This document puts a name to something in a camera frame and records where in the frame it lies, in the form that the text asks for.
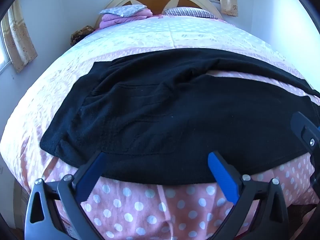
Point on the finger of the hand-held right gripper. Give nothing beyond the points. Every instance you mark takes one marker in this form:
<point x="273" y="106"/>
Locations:
<point x="306" y="132"/>

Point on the brown patterned cushion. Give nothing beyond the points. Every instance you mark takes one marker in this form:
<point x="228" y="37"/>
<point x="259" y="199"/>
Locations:
<point x="81" y="33"/>

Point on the striped pillow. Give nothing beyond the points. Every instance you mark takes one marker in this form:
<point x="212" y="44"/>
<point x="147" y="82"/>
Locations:
<point x="190" y="12"/>

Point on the pink polka dot bed sheet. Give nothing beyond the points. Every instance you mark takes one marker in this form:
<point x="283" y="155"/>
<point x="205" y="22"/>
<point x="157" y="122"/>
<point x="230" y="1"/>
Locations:
<point x="162" y="37"/>

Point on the black pants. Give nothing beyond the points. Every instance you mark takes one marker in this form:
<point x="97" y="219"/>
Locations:
<point x="175" y="120"/>

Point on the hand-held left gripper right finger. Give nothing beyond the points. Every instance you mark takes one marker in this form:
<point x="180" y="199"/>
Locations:
<point x="223" y="177"/>

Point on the grey patterned pillow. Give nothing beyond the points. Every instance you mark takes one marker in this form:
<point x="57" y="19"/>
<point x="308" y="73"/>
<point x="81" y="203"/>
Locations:
<point x="122" y="10"/>

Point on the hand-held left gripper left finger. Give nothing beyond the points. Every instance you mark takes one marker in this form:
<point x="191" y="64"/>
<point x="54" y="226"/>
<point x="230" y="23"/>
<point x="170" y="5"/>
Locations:
<point x="91" y="177"/>

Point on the pink folded blanket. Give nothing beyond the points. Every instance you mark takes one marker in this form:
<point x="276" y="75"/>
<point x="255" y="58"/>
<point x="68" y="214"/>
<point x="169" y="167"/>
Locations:
<point x="130" y="17"/>

